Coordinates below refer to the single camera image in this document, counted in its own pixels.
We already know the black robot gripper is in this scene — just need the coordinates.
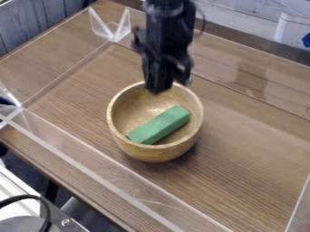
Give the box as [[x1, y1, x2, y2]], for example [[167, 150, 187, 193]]
[[132, 5, 196, 94]]

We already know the green rectangular block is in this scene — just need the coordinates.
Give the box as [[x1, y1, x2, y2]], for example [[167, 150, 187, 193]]
[[126, 105, 189, 145]]

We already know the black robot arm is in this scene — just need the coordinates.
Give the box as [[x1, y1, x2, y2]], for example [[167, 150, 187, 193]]
[[132, 0, 196, 94]]

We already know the brown wooden bowl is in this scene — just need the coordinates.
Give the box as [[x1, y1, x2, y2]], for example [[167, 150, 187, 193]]
[[106, 82, 203, 162]]

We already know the white container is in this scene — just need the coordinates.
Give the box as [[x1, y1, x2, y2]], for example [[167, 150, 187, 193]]
[[273, 13, 310, 51]]

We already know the blue object at edge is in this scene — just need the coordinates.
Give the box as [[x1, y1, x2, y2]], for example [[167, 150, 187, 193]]
[[302, 33, 310, 48]]

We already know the clear acrylic corner bracket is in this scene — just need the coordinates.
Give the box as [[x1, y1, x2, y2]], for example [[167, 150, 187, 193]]
[[88, 7, 132, 43]]

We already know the clear acrylic front wall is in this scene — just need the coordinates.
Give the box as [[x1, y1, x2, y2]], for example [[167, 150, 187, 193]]
[[0, 81, 231, 232]]

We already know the black cable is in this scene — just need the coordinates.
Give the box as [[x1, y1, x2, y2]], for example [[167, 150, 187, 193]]
[[0, 194, 52, 232]]

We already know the grey metal bracket with screw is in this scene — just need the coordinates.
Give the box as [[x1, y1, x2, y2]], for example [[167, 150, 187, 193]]
[[44, 198, 89, 232]]

